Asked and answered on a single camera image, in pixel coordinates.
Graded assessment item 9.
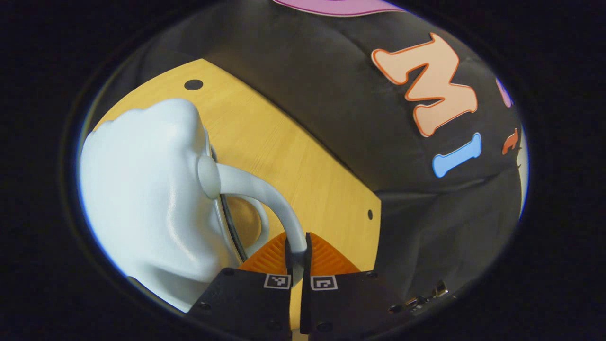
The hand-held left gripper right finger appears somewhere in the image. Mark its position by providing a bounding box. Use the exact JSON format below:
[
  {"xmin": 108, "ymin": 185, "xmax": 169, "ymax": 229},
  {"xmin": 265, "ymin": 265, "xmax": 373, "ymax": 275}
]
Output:
[{"xmin": 299, "ymin": 232, "xmax": 412, "ymax": 338}]

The light blue suitcase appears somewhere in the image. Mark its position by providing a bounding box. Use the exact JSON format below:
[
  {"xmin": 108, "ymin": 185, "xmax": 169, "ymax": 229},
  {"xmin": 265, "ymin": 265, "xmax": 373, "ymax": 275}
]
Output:
[{"xmin": 78, "ymin": 98, "xmax": 308, "ymax": 313}]

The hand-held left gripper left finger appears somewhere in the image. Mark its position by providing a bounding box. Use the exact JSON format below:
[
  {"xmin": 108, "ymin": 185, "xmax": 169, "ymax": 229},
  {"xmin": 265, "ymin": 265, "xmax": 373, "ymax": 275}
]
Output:
[{"xmin": 187, "ymin": 231, "xmax": 293, "ymax": 341}]

